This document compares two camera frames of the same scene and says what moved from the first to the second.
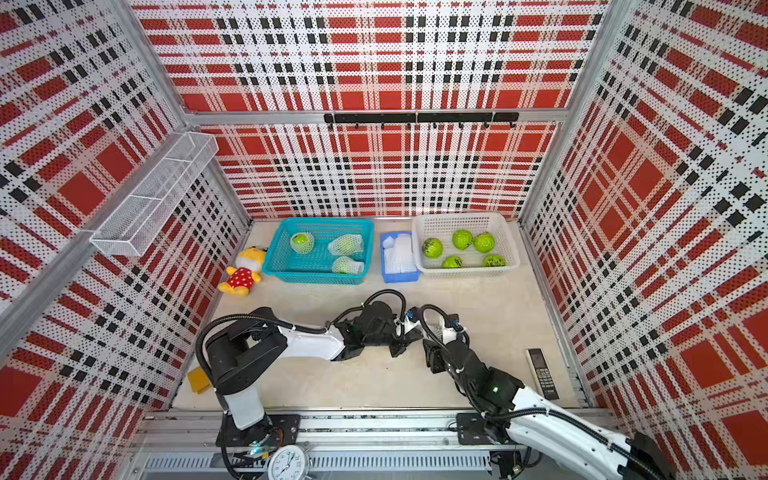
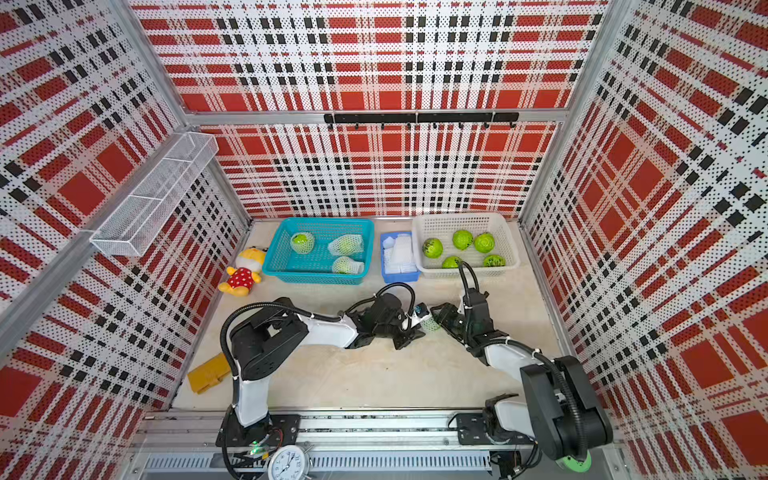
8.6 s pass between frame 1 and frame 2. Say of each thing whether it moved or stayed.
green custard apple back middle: stayed
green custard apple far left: stayed
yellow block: stayed
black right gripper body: moved
